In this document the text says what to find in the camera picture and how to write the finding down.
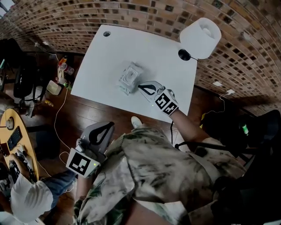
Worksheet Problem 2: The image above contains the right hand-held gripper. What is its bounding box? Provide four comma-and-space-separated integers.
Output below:
137, 80, 180, 116

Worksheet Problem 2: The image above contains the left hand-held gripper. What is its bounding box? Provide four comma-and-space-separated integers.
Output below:
65, 122, 115, 178

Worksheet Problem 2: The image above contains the white plastic packet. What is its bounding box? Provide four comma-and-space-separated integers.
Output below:
118, 62, 145, 95

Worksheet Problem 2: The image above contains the person's right forearm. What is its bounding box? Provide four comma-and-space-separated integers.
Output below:
170, 108, 211, 142

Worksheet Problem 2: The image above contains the person's left forearm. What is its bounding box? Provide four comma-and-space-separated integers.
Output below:
75, 173, 97, 202

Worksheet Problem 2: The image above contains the person's white shoe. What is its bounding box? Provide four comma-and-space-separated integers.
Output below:
131, 116, 143, 129

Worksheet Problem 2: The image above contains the white table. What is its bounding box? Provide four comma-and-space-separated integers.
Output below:
70, 24, 198, 123

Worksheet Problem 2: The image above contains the person's camouflage shirt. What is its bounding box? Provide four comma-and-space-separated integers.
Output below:
73, 126, 246, 225

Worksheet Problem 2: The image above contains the white plastic container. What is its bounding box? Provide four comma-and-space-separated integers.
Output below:
46, 80, 62, 96

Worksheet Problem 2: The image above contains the white shade table lamp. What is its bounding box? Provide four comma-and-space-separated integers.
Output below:
178, 17, 222, 62

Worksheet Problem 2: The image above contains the yellow round table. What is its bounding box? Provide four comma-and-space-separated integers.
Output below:
0, 108, 40, 183

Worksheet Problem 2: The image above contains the black keyboard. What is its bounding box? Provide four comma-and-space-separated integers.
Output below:
7, 126, 23, 151

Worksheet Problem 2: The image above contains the white round dish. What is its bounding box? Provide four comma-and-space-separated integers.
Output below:
5, 116, 15, 131

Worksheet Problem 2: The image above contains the person's leg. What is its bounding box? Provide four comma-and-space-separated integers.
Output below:
130, 200, 169, 225

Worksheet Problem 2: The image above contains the black backpack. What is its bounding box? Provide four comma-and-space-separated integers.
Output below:
13, 54, 43, 102

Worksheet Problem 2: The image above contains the black office chair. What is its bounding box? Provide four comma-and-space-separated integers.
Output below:
202, 109, 281, 168

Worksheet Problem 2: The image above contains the black equipment bag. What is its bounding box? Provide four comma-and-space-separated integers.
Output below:
211, 171, 281, 225

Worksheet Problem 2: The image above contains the long white floor cable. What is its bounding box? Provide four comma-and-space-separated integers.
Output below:
53, 85, 76, 192

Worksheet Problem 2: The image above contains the black head camera cable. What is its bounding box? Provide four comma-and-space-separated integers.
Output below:
170, 120, 227, 151

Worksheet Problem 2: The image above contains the white charger cable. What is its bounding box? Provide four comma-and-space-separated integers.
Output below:
204, 94, 230, 116

